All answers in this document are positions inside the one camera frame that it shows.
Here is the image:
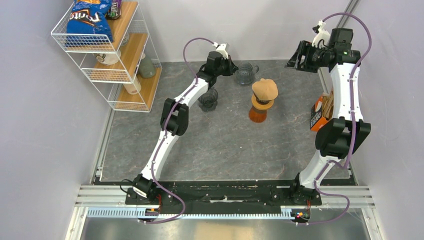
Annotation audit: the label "clear glass pitcher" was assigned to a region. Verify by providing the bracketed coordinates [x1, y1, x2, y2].
[234, 62, 259, 86]

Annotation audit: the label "smoky glass dripper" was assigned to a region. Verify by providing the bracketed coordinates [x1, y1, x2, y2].
[198, 87, 219, 112]

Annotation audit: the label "wooden ring dripper holder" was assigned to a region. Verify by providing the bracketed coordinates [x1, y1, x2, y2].
[251, 94, 275, 111]

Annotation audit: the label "orange glass carafe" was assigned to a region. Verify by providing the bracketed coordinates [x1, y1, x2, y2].
[248, 106, 268, 123]

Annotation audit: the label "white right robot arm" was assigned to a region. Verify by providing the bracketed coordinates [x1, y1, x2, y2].
[286, 25, 371, 205]

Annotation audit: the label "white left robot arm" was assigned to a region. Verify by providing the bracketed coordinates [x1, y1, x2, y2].
[130, 50, 238, 199]

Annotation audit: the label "brown paper coffee filters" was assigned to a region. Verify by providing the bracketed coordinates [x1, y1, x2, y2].
[321, 91, 334, 120]

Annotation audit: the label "coffee paper filter box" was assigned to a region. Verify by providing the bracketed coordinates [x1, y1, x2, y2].
[309, 95, 332, 132]

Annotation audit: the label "green ceramic vase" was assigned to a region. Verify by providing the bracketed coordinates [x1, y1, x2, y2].
[138, 53, 156, 79]

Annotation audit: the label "beige paper cup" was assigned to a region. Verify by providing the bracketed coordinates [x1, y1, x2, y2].
[123, 76, 142, 95]

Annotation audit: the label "white ceramic mug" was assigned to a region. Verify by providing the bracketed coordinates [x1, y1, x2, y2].
[93, 50, 121, 66]

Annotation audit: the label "dark snack packet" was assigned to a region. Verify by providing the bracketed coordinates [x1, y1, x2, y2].
[106, 0, 122, 20]

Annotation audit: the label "blue chips bag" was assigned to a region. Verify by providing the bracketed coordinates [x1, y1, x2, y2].
[66, 0, 114, 42]

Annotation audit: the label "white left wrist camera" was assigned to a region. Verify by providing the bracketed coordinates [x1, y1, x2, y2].
[212, 42, 229, 60]

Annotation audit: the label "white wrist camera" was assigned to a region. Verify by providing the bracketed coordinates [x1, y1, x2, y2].
[212, 42, 229, 60]
[311, 20, 331, 49]

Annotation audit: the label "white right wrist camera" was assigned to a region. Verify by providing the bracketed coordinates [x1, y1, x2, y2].
[311, 20, 331, 49]

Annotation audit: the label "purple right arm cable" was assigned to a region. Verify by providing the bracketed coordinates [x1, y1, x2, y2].
[296, 12, 373, 227]

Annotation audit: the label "white wire wooden shelf rack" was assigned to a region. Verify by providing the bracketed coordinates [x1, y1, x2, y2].
[51, 0, 162, 113]

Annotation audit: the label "aluminium frame rail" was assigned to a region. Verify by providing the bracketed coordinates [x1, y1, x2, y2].
[65, 179, 384, 240]

